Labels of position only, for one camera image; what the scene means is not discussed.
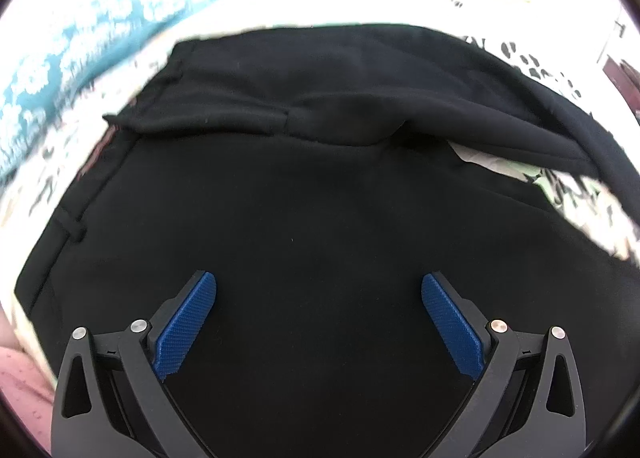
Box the black pants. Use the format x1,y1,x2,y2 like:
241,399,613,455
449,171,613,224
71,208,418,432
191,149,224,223
16,25,639,457

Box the pink dotted trousers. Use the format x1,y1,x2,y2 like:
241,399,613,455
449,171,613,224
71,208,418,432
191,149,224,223
0,311,54,452

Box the near blue patterned pillow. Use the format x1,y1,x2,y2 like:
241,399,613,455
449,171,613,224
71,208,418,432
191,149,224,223
1,0,215,185

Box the dark wooden dresser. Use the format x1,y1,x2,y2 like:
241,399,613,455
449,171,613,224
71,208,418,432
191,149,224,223
603,57,640,120

